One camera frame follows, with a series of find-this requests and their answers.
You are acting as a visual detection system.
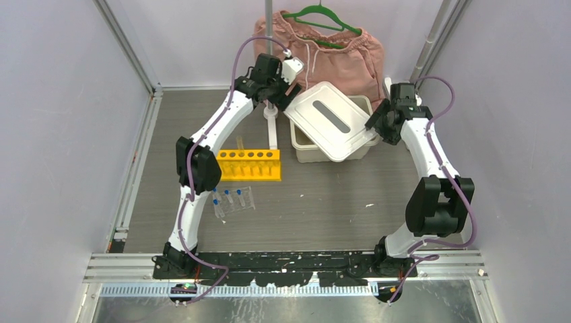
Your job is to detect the white tray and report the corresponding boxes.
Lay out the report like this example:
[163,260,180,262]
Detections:
[284,81,378,162]

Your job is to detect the clear glass test tube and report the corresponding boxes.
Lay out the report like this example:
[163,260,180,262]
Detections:
[236,136,245,151]

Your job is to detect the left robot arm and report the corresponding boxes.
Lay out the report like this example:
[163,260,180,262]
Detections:
[153,54,304,279]

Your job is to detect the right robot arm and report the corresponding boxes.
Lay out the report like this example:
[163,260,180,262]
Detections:
[366,83,475,277]

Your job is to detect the right white stand base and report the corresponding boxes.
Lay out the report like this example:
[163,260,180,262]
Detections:
[383,77,393,100]

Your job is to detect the white stand base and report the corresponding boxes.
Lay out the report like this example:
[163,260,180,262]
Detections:
[383,77,393,100]
[263,104,278,150]

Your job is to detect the left white stand base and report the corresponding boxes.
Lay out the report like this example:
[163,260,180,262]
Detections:
[263,104,278,150]

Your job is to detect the pink shorts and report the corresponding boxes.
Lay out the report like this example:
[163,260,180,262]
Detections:
[253,10,385,107]

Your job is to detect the beige plastic bin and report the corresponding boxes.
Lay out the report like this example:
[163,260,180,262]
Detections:
[290,96,380,163]

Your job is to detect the green clothes hanger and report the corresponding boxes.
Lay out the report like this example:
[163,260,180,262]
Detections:
[281,3,362,50]

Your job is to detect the left metal stand pole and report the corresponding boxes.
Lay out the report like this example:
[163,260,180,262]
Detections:
[264,0,275,118]

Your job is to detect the metal stand pole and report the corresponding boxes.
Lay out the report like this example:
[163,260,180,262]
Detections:
[409,0,452,81]
[264,0,275,118]

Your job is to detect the yellow test tube rack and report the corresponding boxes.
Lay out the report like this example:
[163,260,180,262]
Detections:
[216,149,282,182]

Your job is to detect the right metal stand pole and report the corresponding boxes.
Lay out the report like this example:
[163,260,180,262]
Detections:
[409,0,452,81]

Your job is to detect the clear well plate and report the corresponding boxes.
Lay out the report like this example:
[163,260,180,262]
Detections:
[218,186,256,217]

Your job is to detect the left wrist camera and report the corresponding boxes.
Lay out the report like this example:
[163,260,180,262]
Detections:
[281,57,304,85]

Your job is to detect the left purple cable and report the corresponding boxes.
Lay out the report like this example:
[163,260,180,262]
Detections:
[176,35,296,306]

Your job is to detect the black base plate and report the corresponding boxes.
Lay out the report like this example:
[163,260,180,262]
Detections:
[152,250,413,287]

